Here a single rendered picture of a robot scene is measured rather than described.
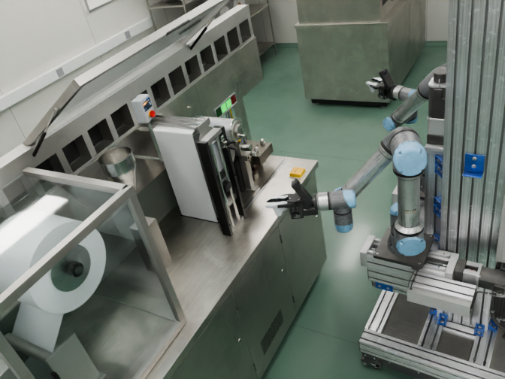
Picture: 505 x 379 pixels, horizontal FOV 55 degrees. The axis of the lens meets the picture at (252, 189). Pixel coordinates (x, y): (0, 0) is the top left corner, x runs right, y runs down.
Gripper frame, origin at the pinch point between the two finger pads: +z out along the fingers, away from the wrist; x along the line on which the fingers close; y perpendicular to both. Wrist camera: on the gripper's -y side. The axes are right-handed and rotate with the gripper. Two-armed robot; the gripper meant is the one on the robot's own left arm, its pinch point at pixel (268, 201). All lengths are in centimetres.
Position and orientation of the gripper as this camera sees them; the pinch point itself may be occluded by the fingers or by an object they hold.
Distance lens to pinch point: 201.8
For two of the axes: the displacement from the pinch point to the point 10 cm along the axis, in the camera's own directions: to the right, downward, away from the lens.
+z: -9.8, 1.0, 1.8
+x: 1.1, -4.6, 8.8
